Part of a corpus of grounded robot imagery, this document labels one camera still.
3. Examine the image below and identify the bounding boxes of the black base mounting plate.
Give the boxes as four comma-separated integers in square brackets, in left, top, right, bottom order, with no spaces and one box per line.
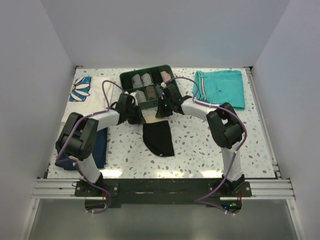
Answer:
[74,178,252,212]

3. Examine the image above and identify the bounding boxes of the light grey rolled sock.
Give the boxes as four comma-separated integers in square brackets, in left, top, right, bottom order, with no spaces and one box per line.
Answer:
[141,73,153,86]

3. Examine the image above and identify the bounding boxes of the navy blue garment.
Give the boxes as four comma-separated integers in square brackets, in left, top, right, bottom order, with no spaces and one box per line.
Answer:
[54,128,108,171]

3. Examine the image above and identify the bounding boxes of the black underwear beige waistband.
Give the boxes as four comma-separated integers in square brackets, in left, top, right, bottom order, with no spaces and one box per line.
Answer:
[142,116,175,158]

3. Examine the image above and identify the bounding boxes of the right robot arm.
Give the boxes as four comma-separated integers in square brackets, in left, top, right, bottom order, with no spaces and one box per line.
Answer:
[155,83,247,197]

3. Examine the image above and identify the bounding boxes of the green divided organizer tray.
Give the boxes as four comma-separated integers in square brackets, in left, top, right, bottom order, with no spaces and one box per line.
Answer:
[119,65,174,110]

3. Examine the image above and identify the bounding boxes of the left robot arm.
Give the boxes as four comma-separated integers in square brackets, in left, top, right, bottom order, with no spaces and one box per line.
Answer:
[55,92,143,196]

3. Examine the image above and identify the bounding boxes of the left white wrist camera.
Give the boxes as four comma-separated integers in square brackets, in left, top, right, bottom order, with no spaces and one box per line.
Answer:
[130,91,139,101]

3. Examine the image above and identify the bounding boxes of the beige grey rolled sock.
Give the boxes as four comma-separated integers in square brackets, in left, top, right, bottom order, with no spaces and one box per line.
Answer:
[135,90,147,103]

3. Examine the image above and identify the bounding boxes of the brown rolled sock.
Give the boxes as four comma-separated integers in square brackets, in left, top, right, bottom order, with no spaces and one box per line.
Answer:
[145,85,157,101]

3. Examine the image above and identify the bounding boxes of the teal folded shorts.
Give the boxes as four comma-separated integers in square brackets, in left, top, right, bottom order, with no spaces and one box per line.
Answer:
[192,70,245,110]

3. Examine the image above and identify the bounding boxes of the white daisy print shirt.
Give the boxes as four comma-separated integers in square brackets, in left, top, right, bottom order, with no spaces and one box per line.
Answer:
[61,76,114,123]

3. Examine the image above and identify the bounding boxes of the pink rolled underwear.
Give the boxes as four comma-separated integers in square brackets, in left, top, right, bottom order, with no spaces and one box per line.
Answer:
[160,71,172,83]

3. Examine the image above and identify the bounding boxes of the striped rolled sock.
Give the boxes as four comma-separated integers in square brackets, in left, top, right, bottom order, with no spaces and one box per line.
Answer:
[155,84,164,99]

